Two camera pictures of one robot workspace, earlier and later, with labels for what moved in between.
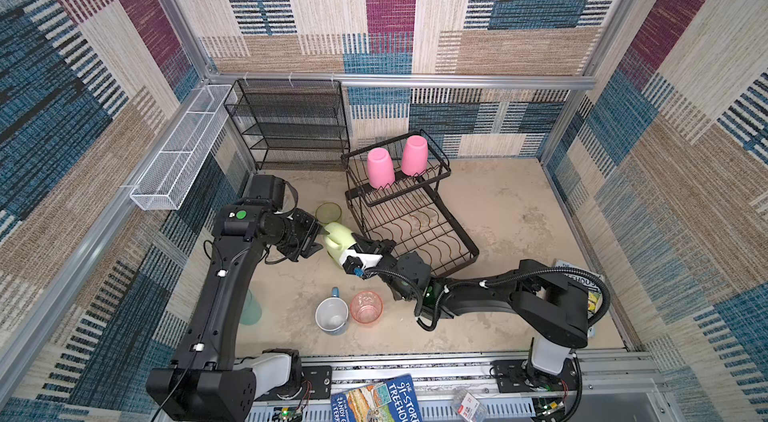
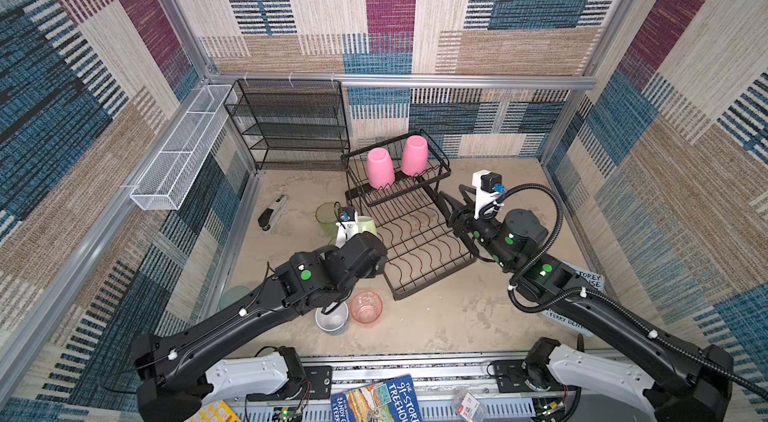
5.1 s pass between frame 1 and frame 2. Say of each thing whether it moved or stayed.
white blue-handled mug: stayed
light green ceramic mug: moved
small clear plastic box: stayed
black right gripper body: moved
